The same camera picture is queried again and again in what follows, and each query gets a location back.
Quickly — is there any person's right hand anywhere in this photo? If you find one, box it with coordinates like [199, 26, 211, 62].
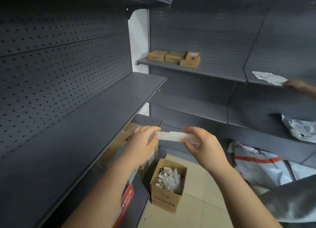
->
[181, 127, 232, 174]

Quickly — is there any person's left hand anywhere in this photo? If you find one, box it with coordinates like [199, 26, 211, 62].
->
[122, 126, 161, 168]

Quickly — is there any white packet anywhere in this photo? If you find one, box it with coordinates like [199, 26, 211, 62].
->
[149, 131, 200, 145]

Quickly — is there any person's right forearm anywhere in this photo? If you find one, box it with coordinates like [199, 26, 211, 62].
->
[209, 167, 283, 228]

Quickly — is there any person's left forearm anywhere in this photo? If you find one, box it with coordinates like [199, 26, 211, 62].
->
[62, 157, 146, 228]

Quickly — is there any another person's forearm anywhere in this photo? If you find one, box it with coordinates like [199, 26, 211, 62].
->
[297, 83, 316, 101]

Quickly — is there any pile of white packets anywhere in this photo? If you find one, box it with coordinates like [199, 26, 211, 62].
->
[155, 167, 182, 195]

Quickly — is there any small open cardboard box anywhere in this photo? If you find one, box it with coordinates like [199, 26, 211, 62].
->
[150, 158, 187, 213]

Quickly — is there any large red printed cardboard box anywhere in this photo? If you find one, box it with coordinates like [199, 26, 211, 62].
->
[94, 123, 159, 228]

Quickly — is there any white red striped mail bag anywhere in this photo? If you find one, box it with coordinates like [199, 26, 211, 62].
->
[227, 141, 293, 187]

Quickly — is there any flat brown cardboard box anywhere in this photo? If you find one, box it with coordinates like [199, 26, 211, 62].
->
[179, 59, 199, 69]

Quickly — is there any plain brown cardboard box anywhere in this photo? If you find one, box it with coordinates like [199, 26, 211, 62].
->
[165, 52, 186, 64]
[148, 51, 168, 62]

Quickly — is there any blue marked cardboard box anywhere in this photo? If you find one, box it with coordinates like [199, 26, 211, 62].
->
[185, 51, 201, 62]

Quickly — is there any grey pegboard shelving unit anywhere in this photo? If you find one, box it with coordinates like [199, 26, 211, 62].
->
[0, 0, 172, 228]
[136, 0, 269, 166]
[226, 0, 316, 170]

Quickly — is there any white crumpled paper sheet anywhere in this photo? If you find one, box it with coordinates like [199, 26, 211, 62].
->
[252, 71, 289, 86]

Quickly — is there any grey crumpled mail bag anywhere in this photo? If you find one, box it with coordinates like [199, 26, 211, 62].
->
[281, 114, 316, 143]

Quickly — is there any pale grey mail bag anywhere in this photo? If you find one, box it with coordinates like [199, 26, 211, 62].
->
[288, 161, 316, 181]

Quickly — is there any large grey sack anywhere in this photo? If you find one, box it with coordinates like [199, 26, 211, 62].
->
[257, 175, 316, 224]

